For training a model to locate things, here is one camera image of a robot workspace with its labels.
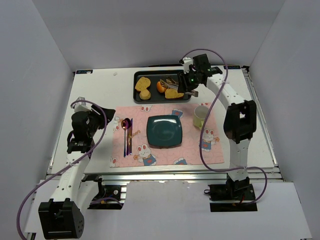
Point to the iridescent knife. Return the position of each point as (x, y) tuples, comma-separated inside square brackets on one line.
[(129, 138)]

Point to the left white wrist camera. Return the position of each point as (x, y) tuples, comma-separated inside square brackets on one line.
[(80, 105)]

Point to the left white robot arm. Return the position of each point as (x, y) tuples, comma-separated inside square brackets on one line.
[(62, 216)]

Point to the metal tongs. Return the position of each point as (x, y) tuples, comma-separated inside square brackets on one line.
[(169, 83)]

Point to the small round bread roll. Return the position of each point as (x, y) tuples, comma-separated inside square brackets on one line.
[(145, 95)]

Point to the glossy orange bread bun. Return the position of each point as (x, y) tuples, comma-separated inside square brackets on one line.
[(160, 87)]

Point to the round toasted bread slice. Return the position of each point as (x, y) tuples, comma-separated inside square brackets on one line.
[(142, 84)]

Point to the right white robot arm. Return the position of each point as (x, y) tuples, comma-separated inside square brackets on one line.
[(240, 121)]

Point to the dark teal square plate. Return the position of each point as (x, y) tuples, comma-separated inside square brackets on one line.
[(164, 131)]

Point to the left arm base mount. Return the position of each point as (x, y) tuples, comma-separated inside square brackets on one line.
[(108, 196)]

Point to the pink bunny placemat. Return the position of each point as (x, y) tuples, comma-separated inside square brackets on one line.
[(185, 154)]

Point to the oval toasted bread slice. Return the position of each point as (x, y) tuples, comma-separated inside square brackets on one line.
[(171, 93)]

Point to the pale green mug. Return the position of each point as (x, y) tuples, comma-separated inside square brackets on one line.
[(199, 116)]

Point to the right blue table label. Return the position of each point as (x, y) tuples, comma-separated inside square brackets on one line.
[(232, 67)]

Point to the iridescent spoon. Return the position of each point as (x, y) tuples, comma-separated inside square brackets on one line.
[(124, 127)]

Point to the blue table label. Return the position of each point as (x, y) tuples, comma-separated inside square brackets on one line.
[(84, 71), (232, 67)]

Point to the left blue table label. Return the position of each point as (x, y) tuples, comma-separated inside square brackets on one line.
[(84, 71)]

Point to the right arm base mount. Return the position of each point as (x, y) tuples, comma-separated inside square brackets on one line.
[(221, 200)]

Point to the black baking tray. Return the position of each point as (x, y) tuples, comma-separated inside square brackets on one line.
[(155, 76)]

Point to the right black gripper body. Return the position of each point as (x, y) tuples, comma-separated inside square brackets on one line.
[(184, 81)]

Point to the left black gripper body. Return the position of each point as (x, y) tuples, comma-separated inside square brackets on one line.
[(100, 119)]

